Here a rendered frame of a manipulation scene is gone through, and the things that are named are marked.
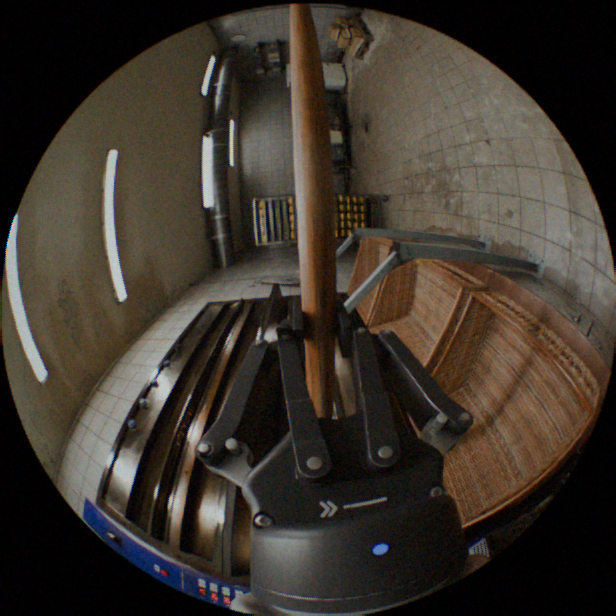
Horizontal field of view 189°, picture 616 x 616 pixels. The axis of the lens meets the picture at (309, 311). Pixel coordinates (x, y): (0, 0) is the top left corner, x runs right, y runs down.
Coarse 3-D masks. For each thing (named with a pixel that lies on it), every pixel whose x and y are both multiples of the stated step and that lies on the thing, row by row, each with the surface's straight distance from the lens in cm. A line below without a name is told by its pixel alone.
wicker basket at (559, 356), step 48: (480, 336) 79; (528, 336) 53; (480, 384) 86; (528, 384) 72; (576, 384) 51; (480, 432) 83; (528, 432) 76; (576, 432) 57; (480, 480) 77; (528, 480) 66
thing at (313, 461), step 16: (288, 336) 15; (288, 352) 14; (288, 368) 12; (288, 384) 11; (304, 384) 11; (288, 400) 11; (304, 400) 10; (288, 416) 9; (304, 416) 9; (304, 432) 9; (320, 432) 9; (304, 448) 8; (320, 448) 8; (304, 464) 8; (320, 464) 8; (320, 480) 8
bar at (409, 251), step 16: (352, 240) 104; (432, 240) 122; (448, 240) 129; (464, 240) 138; (480, 240) 159; (336, 256) 104; (400, 256) 58; (416, 256) 61; (432, 256) 64; (448, 256) 68; (464, 256) 72; (480, 256) 79; (496, 256) 87; (528, 256) 134; (384, 272) 58; (528, 272) 133; (368, 288) 58; (352, 304) 59; (336, 384) 42; (336, 400) 39; (336, 416) 37
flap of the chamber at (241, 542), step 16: (272, 304) 133; (272, 320) 122; (272, 336) 114; (272, 384) 96; (272, 400) 92; (272, 416) 88; (256, 432) 72; (272, 432) 85; (256, 448) 70; (256, 464) 69; (240, 496) 59; (240, 512) 59; (224, 528) 57; (240, 528) 59; (224, 544) 57; (240, 544) 59; (224, 560) 58; (240, 560) 60
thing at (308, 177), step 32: (320, 64) 24; (320, 96) 20; (320, 128) 18; (320, 160) 16; (320, 192) 16; (320, 224) 16; (320, 256) 16; (320, 288) 17; (320, 320) 18; (320, 352) 20; (320, 384) 22; (320, 416) 27
